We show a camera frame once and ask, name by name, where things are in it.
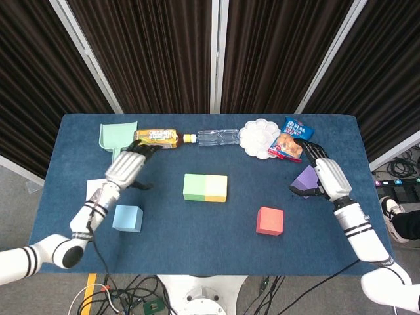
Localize white floor cable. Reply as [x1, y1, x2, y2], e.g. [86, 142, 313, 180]
[68, 283, 121, 315]

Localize blue red snack bag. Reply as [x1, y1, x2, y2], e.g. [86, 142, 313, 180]
[267, 116, 315, 163]

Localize purple foam cube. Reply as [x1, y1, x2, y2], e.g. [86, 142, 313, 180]
[291, 165, 321, 200]

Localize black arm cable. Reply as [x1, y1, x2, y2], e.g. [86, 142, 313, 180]
[85, 196, 111, 276]
[277, 259, 364, 315]

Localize person's black trouser leg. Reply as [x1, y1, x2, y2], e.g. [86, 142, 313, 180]
[392, 209, 420, 242]

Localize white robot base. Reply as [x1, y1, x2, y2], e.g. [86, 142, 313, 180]
[157, 274, 247, 315]

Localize white flower-shaped paint palette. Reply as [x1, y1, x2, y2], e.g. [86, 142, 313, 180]
[238, 117, 283, 160]

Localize yellow floor tape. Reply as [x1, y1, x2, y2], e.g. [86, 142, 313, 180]
[80, 273, 98, 315]

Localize black coiled floor cables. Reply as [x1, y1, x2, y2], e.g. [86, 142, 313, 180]
[387, 144, 420, 180]

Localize dark pleated partition screen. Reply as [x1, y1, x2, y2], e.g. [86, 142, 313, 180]
[49, 0, 221, 114]
[0, 0, 124, 184]
[218, 0, 368, 114]
[295, 0, 420, 171]

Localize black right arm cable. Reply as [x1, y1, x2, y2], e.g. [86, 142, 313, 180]
[277, 259, 364, 315]

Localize blue tablecloth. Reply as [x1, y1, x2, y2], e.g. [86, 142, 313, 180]
[28, 113, 394, 276]

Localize tea bottle yellow label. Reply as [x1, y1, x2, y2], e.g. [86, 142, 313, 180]
[133, 129, 198, 151]

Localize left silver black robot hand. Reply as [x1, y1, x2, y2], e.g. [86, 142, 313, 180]
[104, 139, 164, 192]

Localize power strip with lit switches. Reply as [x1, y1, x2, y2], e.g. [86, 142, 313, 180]
[373, 178, 420, 188]

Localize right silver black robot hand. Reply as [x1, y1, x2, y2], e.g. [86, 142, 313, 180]
[288, 137, 352, 201]

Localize light green plastic dustpan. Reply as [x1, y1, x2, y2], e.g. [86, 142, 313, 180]
[98, 120, 139, 161]

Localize light blue foam cube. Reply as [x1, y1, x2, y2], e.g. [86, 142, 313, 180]
[112, 205, 144, 234]

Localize black floor cable tangle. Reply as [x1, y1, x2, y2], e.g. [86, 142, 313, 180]
[65, 274, 178, 315]

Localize clear plastic water bottle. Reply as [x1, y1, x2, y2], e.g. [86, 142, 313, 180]
[196, 129, 240, 146]

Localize red foam cube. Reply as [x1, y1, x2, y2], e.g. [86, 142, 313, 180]
[255, 206, 285, 236]

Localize green circuit board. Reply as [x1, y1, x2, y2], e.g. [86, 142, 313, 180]
[143, 300, 163, 315]

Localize white black sneaker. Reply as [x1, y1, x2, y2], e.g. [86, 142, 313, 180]
[380, 196, 411, 243]

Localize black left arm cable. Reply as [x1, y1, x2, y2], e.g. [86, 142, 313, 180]
[85, 196, 111, 276]

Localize black foot pedal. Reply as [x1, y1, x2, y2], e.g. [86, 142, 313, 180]
[388, 185, 420, 206]

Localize green foam cube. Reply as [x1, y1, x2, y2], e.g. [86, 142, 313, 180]
[182, 173, 207, 201]

